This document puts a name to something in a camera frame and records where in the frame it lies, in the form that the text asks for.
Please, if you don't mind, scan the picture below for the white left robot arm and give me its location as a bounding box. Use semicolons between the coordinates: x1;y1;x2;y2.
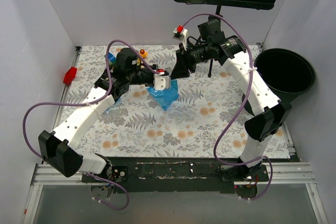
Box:
38;48;153;182

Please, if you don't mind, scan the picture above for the blue trash bag roll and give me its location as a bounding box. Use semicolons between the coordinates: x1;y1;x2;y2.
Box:
148;80;179;111

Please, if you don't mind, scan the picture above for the red block on rail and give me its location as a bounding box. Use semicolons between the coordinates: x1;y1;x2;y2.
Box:
63;67;77;85

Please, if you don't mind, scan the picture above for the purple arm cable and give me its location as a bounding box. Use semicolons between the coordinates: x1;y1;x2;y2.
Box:
22;39;165;211
181;13;274;201

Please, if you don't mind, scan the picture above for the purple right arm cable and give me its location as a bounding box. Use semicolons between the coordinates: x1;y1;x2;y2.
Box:
181;13;274;201

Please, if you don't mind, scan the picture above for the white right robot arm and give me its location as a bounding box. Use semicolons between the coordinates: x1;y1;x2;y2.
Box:
171;15;291;181

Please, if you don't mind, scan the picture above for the small blue trash bag piece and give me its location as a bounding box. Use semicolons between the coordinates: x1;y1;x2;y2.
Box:
114;98;121;105

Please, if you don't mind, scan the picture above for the black ribbed trash bin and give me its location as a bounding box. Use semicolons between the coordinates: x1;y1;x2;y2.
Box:
254;48;316;104

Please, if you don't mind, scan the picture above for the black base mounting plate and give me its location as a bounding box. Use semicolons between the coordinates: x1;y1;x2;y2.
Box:
81;157;271;195

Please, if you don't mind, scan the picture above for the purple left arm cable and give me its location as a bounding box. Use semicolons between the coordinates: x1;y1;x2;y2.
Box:
22;39;165;211

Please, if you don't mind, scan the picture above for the aluminium frame rail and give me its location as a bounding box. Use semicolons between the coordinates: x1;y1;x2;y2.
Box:
22;158;328;223

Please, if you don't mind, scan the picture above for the floral patterned table mat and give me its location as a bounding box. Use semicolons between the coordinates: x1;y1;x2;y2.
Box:
49;45;291;159

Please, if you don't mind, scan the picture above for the yellow toy block house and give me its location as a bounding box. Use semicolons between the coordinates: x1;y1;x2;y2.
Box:
139;49;148;59

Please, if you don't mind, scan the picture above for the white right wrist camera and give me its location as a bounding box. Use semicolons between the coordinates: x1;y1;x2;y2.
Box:
172;26;188;49

